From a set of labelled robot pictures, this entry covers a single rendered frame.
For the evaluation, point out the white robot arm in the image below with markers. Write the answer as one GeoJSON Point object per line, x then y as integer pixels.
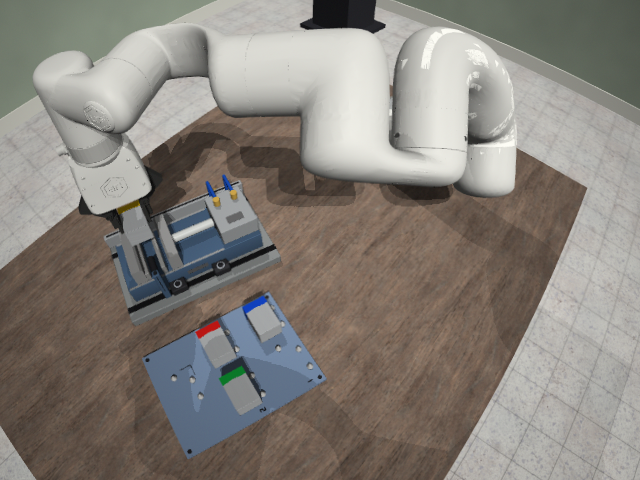
{"type": "Point", "coordinates": [336, 80]}

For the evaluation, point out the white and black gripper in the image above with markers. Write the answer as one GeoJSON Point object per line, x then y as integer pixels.
{"type": "Point", "coordinates": [115, 181]}

